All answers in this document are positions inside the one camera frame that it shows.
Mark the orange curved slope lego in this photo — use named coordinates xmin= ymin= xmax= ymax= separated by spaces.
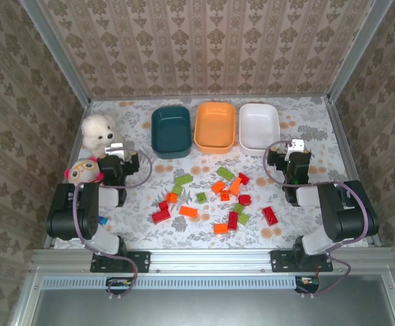
xmin=228 ymin=177 xmax=243 ymax=197

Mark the long green lego brick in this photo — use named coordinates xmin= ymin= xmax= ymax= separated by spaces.
xmin=174 ymin=173 xmax=194 ymax=186
xmin=216 ymin=166 xmax=235 ymax=181

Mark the long orange lego brick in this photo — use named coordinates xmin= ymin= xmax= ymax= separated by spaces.
xmin=178 ymin=205 xmax=199 ymax=219

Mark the pink plush doll with glasses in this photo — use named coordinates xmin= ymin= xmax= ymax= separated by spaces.
xmin=63 ymin=156 xmax=105 ymax=186

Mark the white teddy bear plush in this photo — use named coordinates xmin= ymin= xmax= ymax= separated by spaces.
xmin=80 ymin=113 xmax=123 ymax=159

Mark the white plastic container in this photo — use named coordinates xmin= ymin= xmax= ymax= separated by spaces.
xmin=239 ymin=103 xmax=281 ymax=157

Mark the teal plastic container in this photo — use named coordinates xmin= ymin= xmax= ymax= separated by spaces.
xmin=150 ymin=105 xmax=194 ymax=160

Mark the floral white tablecloth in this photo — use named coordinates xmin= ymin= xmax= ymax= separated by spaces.
xmin=52 ymin=96 xmax=370 ymax=251

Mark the orange plastic container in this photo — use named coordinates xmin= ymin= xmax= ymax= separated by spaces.
xmin=193 ymin=101 xmax=237 ymax=155

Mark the grey metal panel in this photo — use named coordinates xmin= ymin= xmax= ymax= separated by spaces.
xmin=30 ymin=288 xmax=395 ymax=326

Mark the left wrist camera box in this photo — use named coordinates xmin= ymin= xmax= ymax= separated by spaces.
xmin=104 ymin=143 xmax=132 ymax=160

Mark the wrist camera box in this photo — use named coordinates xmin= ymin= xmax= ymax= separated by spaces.
xmin=284 ymin=138 xmax=305 ymax=162
xmin=104 ymin=143 xmax=132 ymax=160

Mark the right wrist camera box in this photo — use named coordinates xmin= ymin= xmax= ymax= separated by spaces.
xmin=284 ymin=138 xmax=305 ymax=162

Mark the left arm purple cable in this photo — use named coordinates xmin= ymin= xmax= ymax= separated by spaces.
xmin=71 ymin=145 xmax=154 ymax=300

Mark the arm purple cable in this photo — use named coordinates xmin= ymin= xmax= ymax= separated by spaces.
xmin=262 ymin=140 xmax=370 ymax=300
xmin=71 ymin=145 xmax=154 ymax=300

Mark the aluminium side rail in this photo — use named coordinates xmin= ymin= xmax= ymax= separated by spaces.
xmin=43 ymin=100 xmax=93 ymax=249
xmin=325 ymin=98 xmax=382 ymax=247

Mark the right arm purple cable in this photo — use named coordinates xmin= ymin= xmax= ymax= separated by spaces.
xmin=262 ymin=140 xmax=370 ymax=300

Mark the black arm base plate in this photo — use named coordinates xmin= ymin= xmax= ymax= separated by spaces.
xmin=270 ymin=249 xmax=334 ymax=273
xmin=90 ymin=250 xmax=151 ymax=274

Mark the thin aluminium rail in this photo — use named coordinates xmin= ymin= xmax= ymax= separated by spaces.
xmin=90 ymin=94 xmax=330 ymax=101

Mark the wide aluminium mounting rail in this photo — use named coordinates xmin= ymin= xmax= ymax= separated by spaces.
xmin=30 ymin=247 xmax=395 ymax=273

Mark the aluminium frame post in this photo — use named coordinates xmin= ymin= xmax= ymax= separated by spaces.
xmin=19 ymin=0 xmax=92 ymax=105
xmin=326 ymin=0 xmax=394 ymax=103

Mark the slotted grey cable duct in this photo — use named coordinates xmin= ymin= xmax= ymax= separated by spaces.
xmin=41 ymin=274 xmax=298 ymax=290

